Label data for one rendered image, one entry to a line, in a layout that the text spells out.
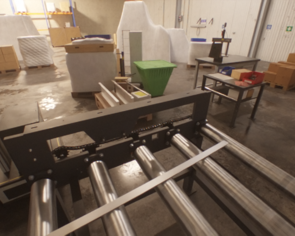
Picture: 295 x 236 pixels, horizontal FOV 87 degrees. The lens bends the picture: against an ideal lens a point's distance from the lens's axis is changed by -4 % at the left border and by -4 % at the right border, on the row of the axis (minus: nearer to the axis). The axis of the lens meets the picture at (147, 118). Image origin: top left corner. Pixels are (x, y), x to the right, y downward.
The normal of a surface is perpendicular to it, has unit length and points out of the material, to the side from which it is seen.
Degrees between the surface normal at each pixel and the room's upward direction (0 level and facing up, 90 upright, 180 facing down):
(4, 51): 90
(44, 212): 20
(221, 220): 0
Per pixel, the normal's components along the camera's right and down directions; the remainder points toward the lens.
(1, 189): 0.54, 0.42
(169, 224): 0.00, -0.87
